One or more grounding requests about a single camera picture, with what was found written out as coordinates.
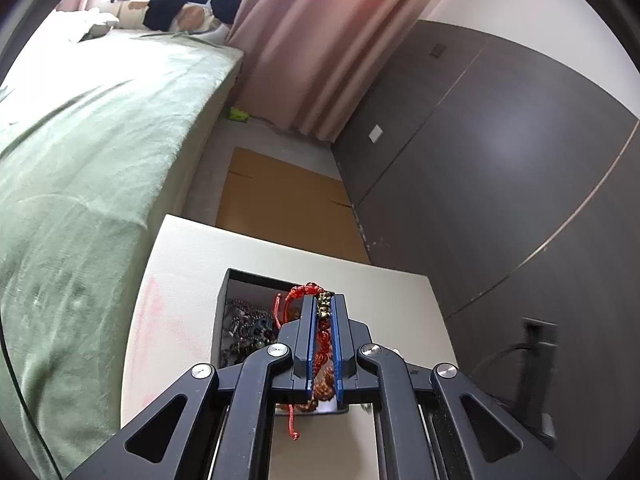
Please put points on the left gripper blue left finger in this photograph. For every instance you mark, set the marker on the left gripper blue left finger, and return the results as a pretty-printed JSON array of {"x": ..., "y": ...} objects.
[{"x": 295, "y": 383}]

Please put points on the flattened brown cardboard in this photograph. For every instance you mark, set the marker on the flattened brown cardboard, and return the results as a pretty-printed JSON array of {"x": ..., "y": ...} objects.
[{"x": 285, "y": 204}]

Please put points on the small green floor object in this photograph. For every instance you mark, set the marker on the small green floor object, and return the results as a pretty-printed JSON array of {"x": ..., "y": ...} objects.
[{"x": 237, "y": 115}]

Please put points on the black jewelry box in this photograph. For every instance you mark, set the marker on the black jewelry box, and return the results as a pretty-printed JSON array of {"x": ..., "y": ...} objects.
[{"x": 247, "y": 320}]

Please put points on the white pillow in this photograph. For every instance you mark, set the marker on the white pillow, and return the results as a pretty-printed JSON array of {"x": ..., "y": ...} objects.
[{"x": 72, "y": 26}]

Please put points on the green bed blanket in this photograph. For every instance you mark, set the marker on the green bed blanket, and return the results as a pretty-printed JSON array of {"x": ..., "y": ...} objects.
[{"x": 97, "y": 148}]

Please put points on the pink curtain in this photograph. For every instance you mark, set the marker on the pink curtain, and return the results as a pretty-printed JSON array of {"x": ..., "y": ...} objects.
[{"x": 308, "y": 63}]

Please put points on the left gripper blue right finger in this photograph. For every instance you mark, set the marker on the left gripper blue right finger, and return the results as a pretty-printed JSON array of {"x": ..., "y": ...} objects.
[{"x": 352, "y": 382}]

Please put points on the white wall socket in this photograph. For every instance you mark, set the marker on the white wall socket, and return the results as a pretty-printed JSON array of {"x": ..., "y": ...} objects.
[{"x": 375, "y": 133}]

